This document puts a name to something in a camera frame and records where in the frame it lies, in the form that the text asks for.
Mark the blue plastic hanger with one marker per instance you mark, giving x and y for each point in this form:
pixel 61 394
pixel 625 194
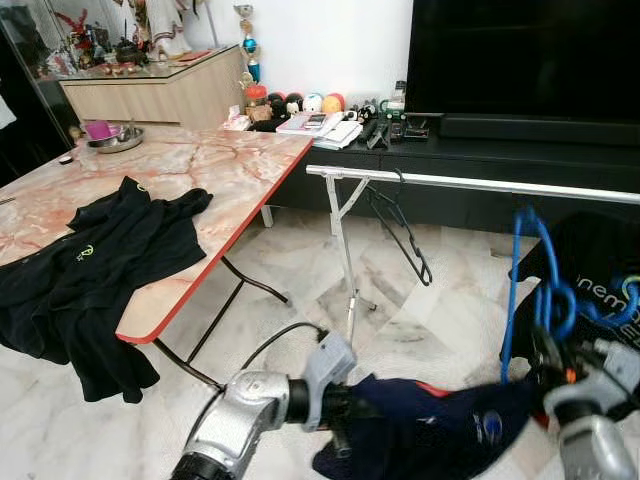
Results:
pixel 548 300

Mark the navy blue shirt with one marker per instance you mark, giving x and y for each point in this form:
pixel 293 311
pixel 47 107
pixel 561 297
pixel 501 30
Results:
pixel 430 430

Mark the black shirt white print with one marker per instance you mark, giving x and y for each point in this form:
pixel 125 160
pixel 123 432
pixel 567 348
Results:
pixel 600 245

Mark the black plastic hanger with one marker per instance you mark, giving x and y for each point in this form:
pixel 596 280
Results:
pixel 428 277

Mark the black television console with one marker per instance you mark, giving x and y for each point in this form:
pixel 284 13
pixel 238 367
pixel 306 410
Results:
pixel 500 150

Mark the marble pattern folding table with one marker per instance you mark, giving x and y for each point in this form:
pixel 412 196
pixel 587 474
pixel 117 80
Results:
pixel 230 170

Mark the white book stack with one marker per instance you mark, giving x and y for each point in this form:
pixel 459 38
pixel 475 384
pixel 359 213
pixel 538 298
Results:
pixel 318 125

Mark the black shirt green logo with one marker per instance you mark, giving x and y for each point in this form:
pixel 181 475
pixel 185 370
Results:
pixel 100 260

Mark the clear bottle green label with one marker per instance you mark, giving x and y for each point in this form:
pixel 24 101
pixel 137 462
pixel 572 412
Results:
pixel 397 97

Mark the orange round figurine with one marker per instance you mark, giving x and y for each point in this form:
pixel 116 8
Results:
pixel 333 102

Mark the white round figurine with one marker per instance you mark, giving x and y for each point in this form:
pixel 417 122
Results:
pixel 312 102

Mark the black television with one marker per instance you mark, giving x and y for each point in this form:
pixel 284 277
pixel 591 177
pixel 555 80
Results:
pixel 520 50

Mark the jar with red lid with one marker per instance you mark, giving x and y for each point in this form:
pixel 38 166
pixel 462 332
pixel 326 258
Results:
pixel 257 100

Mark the metal bowl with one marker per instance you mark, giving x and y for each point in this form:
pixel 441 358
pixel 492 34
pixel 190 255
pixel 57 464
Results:
pixel 118 142

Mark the light wooden cabinet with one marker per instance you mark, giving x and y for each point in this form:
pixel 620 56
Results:
pixel 160 100

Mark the pink cup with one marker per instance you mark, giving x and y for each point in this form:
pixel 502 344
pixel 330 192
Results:
pixel 98 130

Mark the small black round lid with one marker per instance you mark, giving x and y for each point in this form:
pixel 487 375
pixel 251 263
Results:
pixel 65 158

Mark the trophy with blue ball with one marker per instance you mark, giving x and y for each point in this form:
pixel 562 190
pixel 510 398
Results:
pixel 247 40

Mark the white robed statue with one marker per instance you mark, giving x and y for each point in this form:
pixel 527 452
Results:
pixel 168 22

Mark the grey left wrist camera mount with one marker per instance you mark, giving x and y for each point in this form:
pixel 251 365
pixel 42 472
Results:
pixel 328 365

